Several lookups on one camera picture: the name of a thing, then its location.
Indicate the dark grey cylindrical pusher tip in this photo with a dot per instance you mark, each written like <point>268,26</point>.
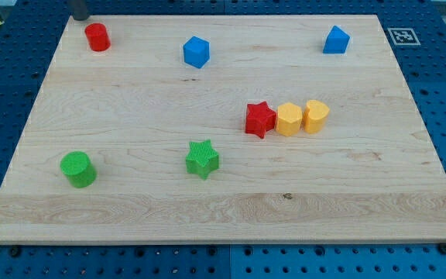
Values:
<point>79,10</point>

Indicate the red cylinder block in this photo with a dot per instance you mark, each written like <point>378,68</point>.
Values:
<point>97,37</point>

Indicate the blue cube block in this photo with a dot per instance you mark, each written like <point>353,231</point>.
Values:
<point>196,52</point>

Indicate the light wooden board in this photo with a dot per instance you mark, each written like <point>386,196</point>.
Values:
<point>371,175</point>

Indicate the green cylinder block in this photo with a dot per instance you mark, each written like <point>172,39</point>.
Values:
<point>78,169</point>

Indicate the green star block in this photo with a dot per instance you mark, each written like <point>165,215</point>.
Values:
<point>202,159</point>

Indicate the red star block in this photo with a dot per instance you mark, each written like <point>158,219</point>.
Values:
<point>260,119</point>

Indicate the yellow hexagon block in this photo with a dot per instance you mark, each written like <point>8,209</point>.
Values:
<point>288,119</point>

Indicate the yellow heart block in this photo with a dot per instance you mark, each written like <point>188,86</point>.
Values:
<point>315,116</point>

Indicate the blue triangular prism block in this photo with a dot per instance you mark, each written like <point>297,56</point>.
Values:
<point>336,41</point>

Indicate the white fiducial marker tag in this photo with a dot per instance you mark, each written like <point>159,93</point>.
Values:
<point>402,36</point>

